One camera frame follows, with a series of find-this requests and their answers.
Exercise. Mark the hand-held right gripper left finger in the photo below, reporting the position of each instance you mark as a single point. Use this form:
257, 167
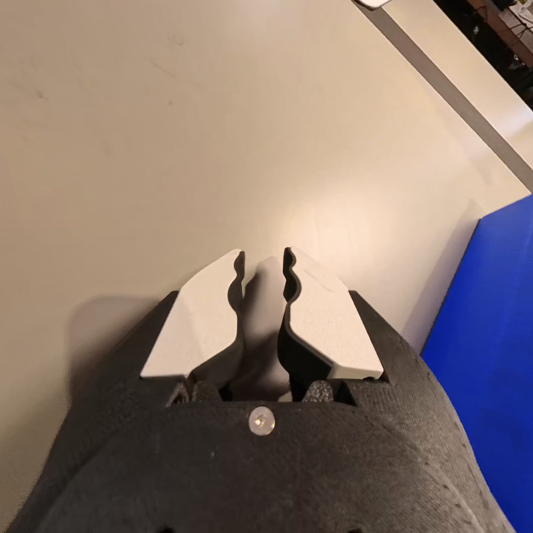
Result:
195, 324

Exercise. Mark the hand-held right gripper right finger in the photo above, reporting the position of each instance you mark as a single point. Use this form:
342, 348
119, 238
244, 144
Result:
329, 324

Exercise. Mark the blue board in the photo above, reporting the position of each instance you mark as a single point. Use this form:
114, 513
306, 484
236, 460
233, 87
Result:
491, 333

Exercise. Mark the white tray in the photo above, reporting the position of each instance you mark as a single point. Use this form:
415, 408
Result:
370, 2

